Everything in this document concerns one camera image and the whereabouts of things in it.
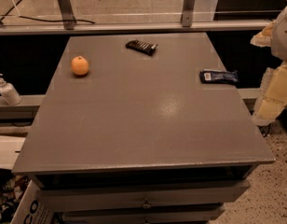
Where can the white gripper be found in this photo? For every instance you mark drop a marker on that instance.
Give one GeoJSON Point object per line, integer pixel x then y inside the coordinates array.
{"type": "Point", "coordinates": [283, 38]}

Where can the blue rxbar blueberry wrapper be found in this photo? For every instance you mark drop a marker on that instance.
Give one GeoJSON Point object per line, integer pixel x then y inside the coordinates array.
{"type": "Point", "coordinates": [218, 77]}

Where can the dark snack bar wrapper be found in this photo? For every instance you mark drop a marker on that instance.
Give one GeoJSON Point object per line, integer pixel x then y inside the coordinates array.
{"type": "Point", "coordinates": [141, 46]}

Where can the grey drawer cabinet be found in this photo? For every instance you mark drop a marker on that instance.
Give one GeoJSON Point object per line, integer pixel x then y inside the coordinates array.
{"type": "Point", "coordinates": [137, 127]}

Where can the upper drawer knob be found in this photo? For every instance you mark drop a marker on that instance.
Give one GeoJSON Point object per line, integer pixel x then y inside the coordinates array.
{"type": "Point", "coordinates": [146, 204]}

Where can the orange fruit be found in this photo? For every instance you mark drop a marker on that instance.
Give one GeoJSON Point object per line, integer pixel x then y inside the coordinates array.
{"type": "Point", "coordinates": [80, 66]}

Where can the white pump bottle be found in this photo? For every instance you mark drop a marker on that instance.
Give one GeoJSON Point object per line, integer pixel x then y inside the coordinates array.
{"type": "Point", "coordinates": [8, 92]}

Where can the white cardboard box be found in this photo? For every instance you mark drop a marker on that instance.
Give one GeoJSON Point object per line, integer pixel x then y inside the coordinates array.
{"type": "Point", "coordinates": [30, 209]}

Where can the right metal railing post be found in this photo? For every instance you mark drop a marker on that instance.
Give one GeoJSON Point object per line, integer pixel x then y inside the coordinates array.
{"type": "Point", "coordinates": [187, 13]}

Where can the metal railing post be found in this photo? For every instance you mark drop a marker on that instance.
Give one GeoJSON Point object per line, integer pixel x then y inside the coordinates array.
{"type": "Point", "coordinates": [67, 14]}
{"type": "Point", "coordinates": [187, 13]}

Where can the left metal railing post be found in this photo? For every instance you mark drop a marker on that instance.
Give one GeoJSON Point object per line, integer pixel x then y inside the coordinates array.
{"type": "Point", "coordinates": [67, 14]}

